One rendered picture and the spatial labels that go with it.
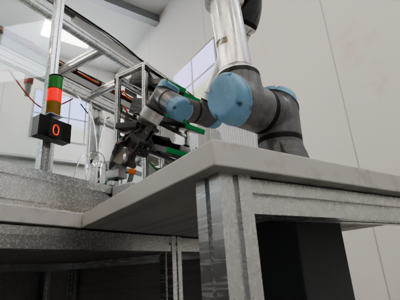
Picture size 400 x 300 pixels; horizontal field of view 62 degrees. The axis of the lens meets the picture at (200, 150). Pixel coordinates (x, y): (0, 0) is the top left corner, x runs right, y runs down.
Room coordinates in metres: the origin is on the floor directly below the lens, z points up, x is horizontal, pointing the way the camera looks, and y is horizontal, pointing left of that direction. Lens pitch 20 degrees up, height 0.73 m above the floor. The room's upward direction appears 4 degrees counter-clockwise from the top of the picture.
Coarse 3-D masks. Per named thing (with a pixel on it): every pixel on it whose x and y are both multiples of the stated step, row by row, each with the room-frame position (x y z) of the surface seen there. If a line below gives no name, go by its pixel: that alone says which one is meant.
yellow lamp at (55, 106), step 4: (52, 100) 1.00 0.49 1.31; (48, 104) 1.00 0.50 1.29; (52, 104) 1.00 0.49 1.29; (56, 104) 1.00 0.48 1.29; (60, 104) 1.02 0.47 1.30; (48, 108) 1.00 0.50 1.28; (52, 108) 1.00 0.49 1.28; (56, 108) 1.01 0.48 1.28; (60, 108) 1.02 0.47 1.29; (56, 112) 1.01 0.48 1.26; (60, 112) 1.03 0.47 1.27
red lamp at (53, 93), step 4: (48, 88) 1.00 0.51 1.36; (52, 88) 1.00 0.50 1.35; (56, 88) 1.00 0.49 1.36; (48, 92) 1.00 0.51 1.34; (52, 92) 1.00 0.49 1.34; (56, 92) 1.00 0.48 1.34; (60, 92) 1.01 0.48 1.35; (48, 96) 1.00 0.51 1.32; (52, 96) 1.00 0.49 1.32; (56, 96) 1.00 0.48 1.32; (60, 96) 1.02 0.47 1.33; (48, 100) 1.00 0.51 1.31; (56, 100) 1.00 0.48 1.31; (60, 100) 1.02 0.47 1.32
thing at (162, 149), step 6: (156, 138) 1.49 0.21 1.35; (162, 138) 1.46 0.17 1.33; (168, 138) 1.43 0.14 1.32; (156, 144) 1.49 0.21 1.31; (162, 144) 1.46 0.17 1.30; (168, 144) 1.43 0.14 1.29; (156, 150) 1.30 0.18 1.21; (162, 150) 1.27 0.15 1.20; (168, 150) 1.27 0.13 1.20; (174, 150) 1.29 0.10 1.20; (180, 156) 1.32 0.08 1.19
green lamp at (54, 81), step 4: (52, 76) 1.00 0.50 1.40; (56, 76) 1.00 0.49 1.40; (60, 76) 1.01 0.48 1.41; (48, 80) 1.00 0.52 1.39; (52, 80) 1.00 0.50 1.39; (56, 80) 1.00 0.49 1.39; (60, 80) 1.01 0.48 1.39; (48, 84) 1.00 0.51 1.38; (52, 84) 1.00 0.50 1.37; (56, 84) 1.00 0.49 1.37; (60, 84) 1.01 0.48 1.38; (60, 88) 1.01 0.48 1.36
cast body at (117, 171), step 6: (108, 162) 1.12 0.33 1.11; (114, 162) 1.10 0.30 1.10; (108, 168) 1.11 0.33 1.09; (114, 168) 1.10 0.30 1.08; (120, 168) 1.11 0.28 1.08; (108, 174) 1.11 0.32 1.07; (114, 174) 1.10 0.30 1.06; (120, 174) 1.10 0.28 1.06; (126, 174) 1.12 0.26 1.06; (108, 180) 1.14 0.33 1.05
